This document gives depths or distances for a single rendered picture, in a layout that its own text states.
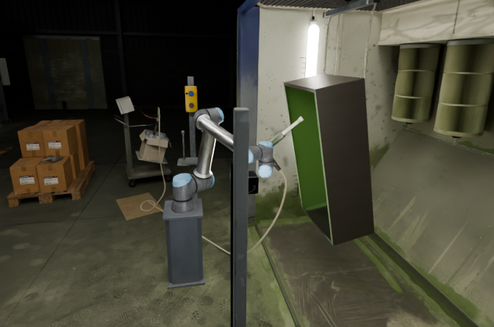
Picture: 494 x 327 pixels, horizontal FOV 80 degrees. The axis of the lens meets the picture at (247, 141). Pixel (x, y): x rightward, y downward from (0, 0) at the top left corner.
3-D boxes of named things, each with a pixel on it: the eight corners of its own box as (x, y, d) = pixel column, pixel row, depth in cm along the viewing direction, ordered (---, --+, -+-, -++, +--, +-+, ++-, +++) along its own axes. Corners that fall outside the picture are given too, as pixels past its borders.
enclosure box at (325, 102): (335, 198, 286) (322, 73, 250) (374, 232, 229) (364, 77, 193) (301, 209, 280) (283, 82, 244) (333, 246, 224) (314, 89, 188)
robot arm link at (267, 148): (263, 145, 174) (262, 164, 177) (276, 142, 181) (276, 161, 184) (252, 142, 181) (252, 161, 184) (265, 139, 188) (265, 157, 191)
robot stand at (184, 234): (167, 289, 240) (162, 218, 224) (169, 264, 269) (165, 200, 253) (205, 284, 246) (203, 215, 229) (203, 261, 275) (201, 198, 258)
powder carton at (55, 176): (50, 181, 411) (45, 157, 402) (73, 179, 420) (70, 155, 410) (40, 193, 376) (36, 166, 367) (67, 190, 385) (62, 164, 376)
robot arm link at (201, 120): (186, 107, 208) (248, 151, 165) (201, 106, 216) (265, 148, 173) (184, 123, 213) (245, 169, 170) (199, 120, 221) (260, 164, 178)
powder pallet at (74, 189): (40, 173, 479) (39, 164, 475) (95, 168, 503) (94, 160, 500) (9, 207, 369) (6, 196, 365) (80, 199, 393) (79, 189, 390)
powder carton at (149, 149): (134, 149, 466) (140, 125, 461) (161, 154, 486) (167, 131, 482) (137, 159, 419) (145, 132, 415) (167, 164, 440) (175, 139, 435)
